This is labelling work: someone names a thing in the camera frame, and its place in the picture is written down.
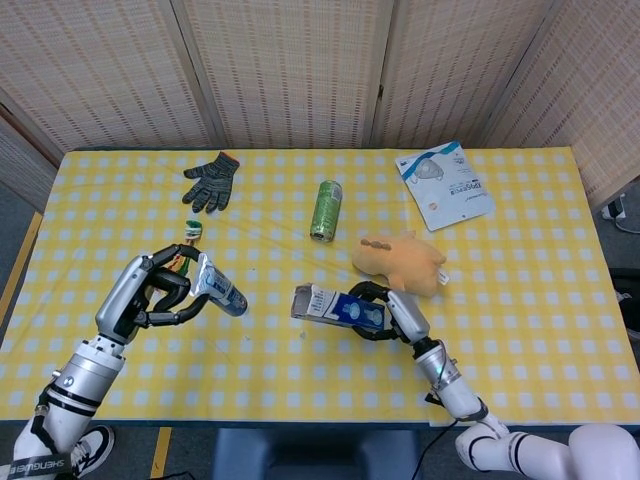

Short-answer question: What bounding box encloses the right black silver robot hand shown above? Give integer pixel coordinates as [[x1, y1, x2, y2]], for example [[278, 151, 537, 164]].
[[347, 281, 432, 346]]

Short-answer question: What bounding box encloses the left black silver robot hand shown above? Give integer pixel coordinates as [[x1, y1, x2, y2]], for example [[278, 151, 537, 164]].
[[94, 243, 211, 346]]

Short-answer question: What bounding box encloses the blue white box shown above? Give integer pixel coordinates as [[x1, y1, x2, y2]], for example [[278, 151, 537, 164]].
[[290, 283, 390, 331]]

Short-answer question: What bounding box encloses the blue and white tube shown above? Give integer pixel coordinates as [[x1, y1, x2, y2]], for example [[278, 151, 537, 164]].
[[187, 253, 250, 318]]

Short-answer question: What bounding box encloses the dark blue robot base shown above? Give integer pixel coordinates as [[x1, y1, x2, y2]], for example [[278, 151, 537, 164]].
[[212, 428, 424, 480]]

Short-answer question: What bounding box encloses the yellow plush toy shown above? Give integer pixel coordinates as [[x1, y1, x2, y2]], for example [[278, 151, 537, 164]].
[[351, 229, 450, 299]]

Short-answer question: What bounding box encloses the yellow white checked tablecloth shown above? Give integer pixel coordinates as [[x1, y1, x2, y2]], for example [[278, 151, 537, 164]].
[[0, 147, 640, 429]]

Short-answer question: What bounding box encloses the white face mask package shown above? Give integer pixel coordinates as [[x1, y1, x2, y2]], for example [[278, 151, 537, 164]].
[[394, 140, 497, 233]]

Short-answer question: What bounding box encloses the green drink can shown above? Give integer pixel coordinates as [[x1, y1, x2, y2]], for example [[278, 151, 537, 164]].
[[309, 180, 344, 243]]

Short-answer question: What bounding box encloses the grey knitted work glove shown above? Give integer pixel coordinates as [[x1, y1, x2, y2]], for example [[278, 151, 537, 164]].
[[182, 152, 241, 215]]

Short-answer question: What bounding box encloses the black and white sneaker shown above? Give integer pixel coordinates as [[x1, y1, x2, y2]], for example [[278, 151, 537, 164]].
[[69, 424, 116, 479]]

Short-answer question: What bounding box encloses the black bag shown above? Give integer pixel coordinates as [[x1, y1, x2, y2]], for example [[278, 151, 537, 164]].
[[608, 268, 640, 344]]

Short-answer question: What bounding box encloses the white power strip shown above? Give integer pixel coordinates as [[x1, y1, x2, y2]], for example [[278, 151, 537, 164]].
[[601, 193, 640, 234]]

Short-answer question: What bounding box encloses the beige woven folding screen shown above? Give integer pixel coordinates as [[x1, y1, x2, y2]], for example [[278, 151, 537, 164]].
[[0, 0, 640, 211]]

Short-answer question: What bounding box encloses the black cable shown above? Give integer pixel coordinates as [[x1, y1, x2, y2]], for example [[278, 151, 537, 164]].
[[413, 418, 461, 480]]

